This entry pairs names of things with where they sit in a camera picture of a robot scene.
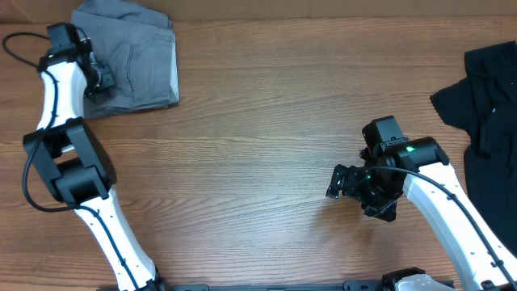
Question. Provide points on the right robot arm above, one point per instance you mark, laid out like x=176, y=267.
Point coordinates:
x=421, y=171

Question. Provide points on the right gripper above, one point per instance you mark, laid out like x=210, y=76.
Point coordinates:
x=351, y=187

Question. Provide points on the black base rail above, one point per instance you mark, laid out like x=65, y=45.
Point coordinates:
x=348, y=285

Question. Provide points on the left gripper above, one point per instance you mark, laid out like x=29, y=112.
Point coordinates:
x=107, y=80

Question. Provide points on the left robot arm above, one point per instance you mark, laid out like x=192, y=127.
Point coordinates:
x=76, y=168

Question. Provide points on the black shirt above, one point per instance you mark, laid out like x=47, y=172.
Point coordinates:
x=483, y=104

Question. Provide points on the grey shorts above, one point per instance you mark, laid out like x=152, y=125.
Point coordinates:
x=139, y=46

